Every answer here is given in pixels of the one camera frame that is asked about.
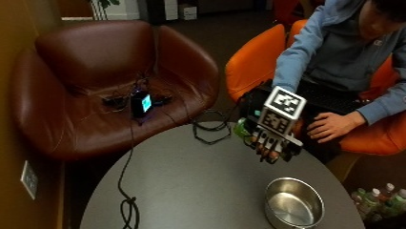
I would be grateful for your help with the cluster of plastic drink bottles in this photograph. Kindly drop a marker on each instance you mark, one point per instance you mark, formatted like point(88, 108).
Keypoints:
point(381, 203)

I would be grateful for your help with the wall outlet plate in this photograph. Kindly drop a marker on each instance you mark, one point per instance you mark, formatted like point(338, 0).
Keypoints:
point(29, 179)

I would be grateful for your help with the white marker cube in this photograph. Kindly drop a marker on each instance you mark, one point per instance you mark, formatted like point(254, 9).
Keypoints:
point(282, 111)

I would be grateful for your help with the the person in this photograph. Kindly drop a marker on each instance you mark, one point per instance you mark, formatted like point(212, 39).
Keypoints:
point(338, 47)

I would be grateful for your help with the brown leather armchair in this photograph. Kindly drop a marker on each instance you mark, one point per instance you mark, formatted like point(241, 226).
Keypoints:
point(93, 79)

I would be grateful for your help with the white box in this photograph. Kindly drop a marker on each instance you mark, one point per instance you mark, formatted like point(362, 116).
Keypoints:
point(186, 12)

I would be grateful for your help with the black laptop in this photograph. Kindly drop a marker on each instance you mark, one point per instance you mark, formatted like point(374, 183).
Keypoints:
point(325, 97)

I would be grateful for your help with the steel bowl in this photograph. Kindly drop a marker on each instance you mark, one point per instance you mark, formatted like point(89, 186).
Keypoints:
point(293, 203)

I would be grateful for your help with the orange chair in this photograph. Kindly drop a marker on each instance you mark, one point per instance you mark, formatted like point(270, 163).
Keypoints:
point(253, 63)

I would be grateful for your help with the black device with cyan screen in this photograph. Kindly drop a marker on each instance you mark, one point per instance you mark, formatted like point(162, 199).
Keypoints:
point(141, 103)

